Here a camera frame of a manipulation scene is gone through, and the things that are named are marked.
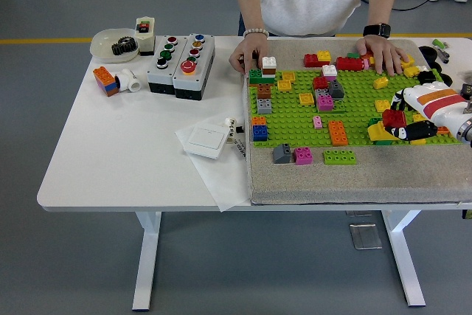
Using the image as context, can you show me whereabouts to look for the person's right hand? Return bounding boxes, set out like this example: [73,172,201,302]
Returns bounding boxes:
[228,36,270,75]

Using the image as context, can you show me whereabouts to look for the person's left hand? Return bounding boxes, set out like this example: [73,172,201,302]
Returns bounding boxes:
[355,34,410,76]

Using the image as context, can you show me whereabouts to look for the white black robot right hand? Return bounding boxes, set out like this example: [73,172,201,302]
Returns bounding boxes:
[383,84,469,142]

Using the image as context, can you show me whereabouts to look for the red slope brick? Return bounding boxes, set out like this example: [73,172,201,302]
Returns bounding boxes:
[381,108,408,128]

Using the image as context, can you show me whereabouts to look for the large yellow slope brick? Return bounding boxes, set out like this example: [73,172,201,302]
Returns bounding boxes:
[367,121,399,142]

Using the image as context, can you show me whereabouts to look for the green studded baseplate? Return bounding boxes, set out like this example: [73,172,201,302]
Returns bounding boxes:
[249,70,472,149]

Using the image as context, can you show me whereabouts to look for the white brown brick stack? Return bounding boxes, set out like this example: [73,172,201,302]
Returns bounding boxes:
[260,56,278,77]

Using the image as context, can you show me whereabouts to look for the dark green flat brick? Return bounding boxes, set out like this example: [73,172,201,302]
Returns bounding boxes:
[249,68,277,86]

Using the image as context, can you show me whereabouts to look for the black brick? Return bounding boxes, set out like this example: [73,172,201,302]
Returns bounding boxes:
[417,70,438,86]

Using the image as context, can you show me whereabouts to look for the red long brick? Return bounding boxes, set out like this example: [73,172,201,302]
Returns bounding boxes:
[335,56,364,72]

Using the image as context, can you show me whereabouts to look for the dark grey slope brick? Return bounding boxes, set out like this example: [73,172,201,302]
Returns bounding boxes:
[327,80,346,100]
[272,143,292,165]

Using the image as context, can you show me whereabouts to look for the dark green thick brick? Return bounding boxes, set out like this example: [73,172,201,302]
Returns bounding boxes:
[367,117,394,146]

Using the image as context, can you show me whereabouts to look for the green flat plate brick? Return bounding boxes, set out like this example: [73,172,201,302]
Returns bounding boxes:
[317,103,347,114]

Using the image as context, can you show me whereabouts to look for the magenta square brick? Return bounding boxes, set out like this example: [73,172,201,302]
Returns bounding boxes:
[293,146,313,166]
[316,94,335,112]

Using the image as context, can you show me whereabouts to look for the blue square brick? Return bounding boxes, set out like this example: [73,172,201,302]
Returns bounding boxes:
[252,124,269,142]

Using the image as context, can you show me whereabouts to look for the orange blue purple brick stack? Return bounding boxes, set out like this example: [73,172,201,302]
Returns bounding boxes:
[92,66,120,97]

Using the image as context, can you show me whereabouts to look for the black wristwatch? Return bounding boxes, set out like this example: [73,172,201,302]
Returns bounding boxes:
[363,22,392,39]

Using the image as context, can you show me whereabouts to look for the emergency stop control box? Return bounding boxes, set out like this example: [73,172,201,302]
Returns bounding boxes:
[172,32,216,101]

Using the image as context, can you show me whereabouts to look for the white labelled cylinder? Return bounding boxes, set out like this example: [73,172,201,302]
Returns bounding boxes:
[223,117,237,145]

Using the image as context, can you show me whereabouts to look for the white printed label strip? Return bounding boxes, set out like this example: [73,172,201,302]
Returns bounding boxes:
[231,137,247,162]

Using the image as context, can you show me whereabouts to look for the lime green long plate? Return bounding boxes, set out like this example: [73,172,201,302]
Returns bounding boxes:
[323,149,358,165]

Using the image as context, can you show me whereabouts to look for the grey-brown mat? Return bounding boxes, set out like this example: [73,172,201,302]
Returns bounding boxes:
[240,38,472,206]

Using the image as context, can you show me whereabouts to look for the white pipe tee fitting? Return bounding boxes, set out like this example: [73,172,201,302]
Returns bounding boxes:
[114,68,142,93]

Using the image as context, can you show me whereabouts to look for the black gears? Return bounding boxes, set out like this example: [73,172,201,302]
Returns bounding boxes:
[111,36,140,57]

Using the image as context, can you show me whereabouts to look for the white paper sheet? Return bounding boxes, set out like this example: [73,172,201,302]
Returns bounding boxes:
[174,115,255,212]

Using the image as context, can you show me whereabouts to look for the white bowl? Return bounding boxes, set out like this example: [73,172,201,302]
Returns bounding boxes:
[89,27,140,64]

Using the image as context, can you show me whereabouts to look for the metal floor plate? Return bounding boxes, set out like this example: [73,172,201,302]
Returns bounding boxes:
[348,222,384,251]

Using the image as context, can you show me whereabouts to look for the white table leg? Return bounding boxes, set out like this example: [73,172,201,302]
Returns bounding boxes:
[131,211,162,311]
[381,210,427,308]

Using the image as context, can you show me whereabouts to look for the white wall switch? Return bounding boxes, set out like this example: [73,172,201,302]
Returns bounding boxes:
[183,125,228,160]

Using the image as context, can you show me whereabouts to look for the cream switch box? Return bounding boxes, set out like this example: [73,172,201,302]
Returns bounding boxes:
[134,16,156,57]

